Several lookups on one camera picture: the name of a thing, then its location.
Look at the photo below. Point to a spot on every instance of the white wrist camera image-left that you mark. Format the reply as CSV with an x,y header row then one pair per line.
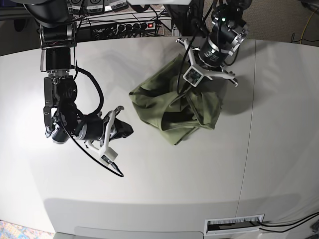
x,y
108,157

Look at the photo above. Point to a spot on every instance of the black camera cable image-right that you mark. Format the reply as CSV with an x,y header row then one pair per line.
x,y
216,35

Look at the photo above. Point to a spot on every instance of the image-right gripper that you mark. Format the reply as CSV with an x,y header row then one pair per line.
x,y
209,59

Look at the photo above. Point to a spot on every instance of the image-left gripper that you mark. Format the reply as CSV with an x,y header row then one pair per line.
x,y
97,134

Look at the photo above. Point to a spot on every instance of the white shelf with equipment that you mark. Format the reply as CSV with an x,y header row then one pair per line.
x,y
97,20

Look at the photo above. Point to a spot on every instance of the black power strip red switch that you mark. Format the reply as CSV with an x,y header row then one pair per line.
x,y
136,27

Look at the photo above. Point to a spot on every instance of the black camera cable image-left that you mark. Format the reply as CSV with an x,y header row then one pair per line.
x,y
90,117

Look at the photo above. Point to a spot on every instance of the white cable grommet tray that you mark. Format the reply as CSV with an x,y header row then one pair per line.
x,y
236,225

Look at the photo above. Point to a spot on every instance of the green T-shirt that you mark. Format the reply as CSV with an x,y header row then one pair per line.
x,y
175,108

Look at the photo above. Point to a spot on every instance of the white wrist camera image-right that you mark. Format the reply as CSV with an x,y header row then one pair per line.
x,y
193,76

